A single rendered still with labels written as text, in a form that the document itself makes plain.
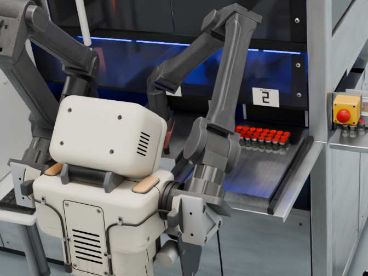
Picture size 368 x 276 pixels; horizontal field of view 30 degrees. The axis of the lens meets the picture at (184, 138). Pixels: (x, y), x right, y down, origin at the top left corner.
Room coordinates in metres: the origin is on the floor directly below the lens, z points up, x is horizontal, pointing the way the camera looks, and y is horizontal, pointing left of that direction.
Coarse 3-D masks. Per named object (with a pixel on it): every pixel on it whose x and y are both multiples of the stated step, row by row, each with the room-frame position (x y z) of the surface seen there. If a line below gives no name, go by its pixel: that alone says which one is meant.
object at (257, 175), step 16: (240, 160) 1.78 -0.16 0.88; (256, 160) 1.77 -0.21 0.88; (272, 160) 1.76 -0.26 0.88; (288, 160) 1.75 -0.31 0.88; (240, 176) 1.70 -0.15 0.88; (256, 176) 1.69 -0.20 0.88; (272, 176) 1.68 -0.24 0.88; (240, 192) 1.62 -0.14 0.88; (256, 192) 1.61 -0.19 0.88; (272, 192) 1.55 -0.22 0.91
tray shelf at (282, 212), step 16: (256, 128) 1.97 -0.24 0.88; (272, 128) 1.96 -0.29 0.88; (288, 128) 1.95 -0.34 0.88; (304, 128) 1.93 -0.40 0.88; (320, 144) 1.82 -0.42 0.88; (304, 160) 1.74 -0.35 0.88; (176, 176) 1.75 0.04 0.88; (304, 176) 1.66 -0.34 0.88; (288, 192) 1.59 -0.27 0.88; (240, 208) 1.54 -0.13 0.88; (256, 208) 1.53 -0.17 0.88; (288, 208) 1.52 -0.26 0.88
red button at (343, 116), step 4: (340, 112) 1.77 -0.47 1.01; (344, 112) 1.77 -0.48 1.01; (348, 112) 1.77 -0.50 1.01; (336, 116) 1.78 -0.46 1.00; (340, 116) 1.77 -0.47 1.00; (344, 116) 1.76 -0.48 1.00; (348, 116) 1.76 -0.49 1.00; (340, 120) 1.77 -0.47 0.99; (344, 120) 1.76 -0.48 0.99; (348, 120) 1.76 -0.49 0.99
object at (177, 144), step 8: (176, 112) 2.15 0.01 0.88; (184, 112) 2.14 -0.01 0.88; (176, 120) 2.09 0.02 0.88; (184, 120) 2.08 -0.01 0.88; (192, 120) 2.08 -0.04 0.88; (176, 128) 2.04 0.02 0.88; (184, 128) 2.03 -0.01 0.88; (176, 136) 1.98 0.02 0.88; (184, 136) 1.98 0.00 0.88; (176, 144) 1.93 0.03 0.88; (184, 144) 1.93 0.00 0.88; (176, 152) 1.88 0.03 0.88; (160, 160) 1.81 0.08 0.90; (168, 160) 1.80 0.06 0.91; (176, 160) 1.80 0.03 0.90
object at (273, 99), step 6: (252, 90) 1.94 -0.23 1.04; (258, 90) 1.93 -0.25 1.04; (264, 90) 1.92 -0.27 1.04; (270, 90) 1.91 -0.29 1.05; (276, 90) 1.90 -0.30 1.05; (258, 96) 1.93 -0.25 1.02; (270, 96) 1.91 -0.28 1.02; (276, 96) 1.90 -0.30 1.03; (258, 102) 1.93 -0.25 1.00; (270, 102) 1.91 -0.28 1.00; (276, 102) 1.90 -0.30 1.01
